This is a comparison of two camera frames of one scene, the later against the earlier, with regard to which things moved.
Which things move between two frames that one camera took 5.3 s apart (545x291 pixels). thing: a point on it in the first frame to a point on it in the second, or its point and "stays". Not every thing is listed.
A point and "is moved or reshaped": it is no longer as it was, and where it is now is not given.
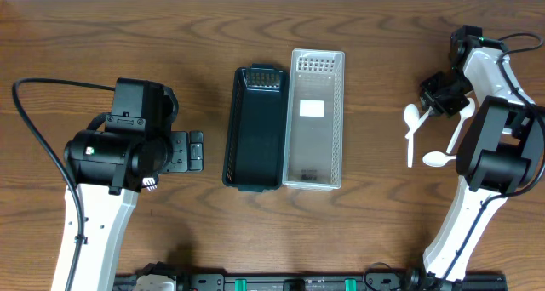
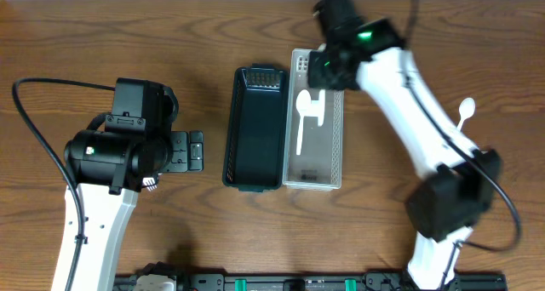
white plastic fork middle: x=150 y=183 stays
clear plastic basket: x=313 y=120 stays
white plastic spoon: x=467 y=112 stays
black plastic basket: x=256 y=128 stays
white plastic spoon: x=411 y=116 is moved or reshaped
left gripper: x=187 y=151 stays
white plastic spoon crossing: x=419 y=122 is moved or reshaped
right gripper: x=437 y=102 to x=319 y=70
